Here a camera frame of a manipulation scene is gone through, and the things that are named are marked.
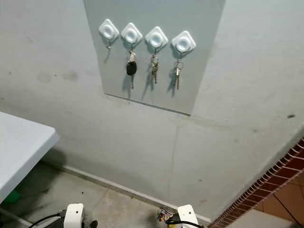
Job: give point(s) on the grey skirting board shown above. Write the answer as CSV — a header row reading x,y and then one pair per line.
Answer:
x,y
109,185

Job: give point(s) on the colourful bead toy yellow base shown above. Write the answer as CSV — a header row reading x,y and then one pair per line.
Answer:
x,y
164,216

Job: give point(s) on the white folding table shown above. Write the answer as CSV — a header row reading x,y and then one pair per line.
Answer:
x,y
23,147

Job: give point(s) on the black headed car key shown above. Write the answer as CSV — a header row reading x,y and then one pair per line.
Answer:
x,y
131,69

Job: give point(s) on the brass key bunch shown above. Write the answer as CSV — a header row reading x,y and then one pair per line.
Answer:
x,y
154,67

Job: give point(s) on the red brick ledge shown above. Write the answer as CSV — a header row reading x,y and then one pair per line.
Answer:
x,y
275,173

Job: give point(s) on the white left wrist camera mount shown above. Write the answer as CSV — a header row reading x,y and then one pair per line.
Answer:
x,y
74,216

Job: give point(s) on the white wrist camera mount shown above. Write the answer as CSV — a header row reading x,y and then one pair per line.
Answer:
x,y
74,216
187,216

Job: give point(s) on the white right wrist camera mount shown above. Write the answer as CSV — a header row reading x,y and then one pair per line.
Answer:
x,y
187,216

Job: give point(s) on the white square wall hook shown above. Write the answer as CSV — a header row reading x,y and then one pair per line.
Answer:
x,y
109,30
184,43
131,33
156,38

